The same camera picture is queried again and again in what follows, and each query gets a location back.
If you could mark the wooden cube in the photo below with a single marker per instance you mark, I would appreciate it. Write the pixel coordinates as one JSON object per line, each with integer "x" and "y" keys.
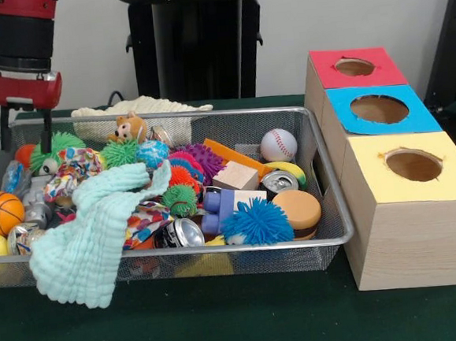
{"x": 236, "y": 175}

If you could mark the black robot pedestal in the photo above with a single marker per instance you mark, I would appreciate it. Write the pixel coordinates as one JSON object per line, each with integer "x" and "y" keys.
{"x": 202, "y": 42}

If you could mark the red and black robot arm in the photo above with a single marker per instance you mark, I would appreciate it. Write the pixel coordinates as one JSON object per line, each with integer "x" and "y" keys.
{"x": 23, "y": 32}

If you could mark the clear mesh bin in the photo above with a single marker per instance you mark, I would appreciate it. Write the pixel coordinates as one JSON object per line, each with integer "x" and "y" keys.
{"x": 259, "y": 261}

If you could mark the orange toy basketball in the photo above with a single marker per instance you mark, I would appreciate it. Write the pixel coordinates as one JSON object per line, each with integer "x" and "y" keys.
{"x": 0, "y": 213}

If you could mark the green spiky ball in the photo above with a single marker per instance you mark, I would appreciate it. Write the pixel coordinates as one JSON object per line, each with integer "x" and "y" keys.
{"x": 62, "y": 144}

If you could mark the mint green cloth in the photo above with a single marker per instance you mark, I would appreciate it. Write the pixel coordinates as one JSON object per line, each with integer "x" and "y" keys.
{"x": 80, "y": 249}

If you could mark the white toy baseball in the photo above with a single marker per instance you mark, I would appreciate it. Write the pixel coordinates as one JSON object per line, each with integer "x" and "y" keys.
{"x": 278, "y": 146}

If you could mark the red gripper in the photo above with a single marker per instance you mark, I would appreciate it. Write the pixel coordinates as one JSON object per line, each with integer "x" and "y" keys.
{"x": 20, "y": 92}

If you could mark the wooden box with three holes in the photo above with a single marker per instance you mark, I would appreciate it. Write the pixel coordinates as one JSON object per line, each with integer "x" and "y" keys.
{"x": 407, "y": 239}

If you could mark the toy hamburger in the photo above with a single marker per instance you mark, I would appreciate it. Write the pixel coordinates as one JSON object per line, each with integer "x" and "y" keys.
{"x": 298, "y": 210}

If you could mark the cream knitted cloth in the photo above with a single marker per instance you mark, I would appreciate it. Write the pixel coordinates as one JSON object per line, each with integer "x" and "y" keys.
{"x": 148, "y": 105}

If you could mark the small clear plastic bottle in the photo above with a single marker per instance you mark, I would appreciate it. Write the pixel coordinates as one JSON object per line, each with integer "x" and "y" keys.
{"x": 13, "y": 179}

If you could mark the brown teddy bear toy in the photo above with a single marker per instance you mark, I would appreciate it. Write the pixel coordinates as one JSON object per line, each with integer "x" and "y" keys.
{"x": 127, "y": 127}

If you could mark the blue spiky ball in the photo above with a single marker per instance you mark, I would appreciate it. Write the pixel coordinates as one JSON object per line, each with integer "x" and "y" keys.
{"x": 257, "y": 221}

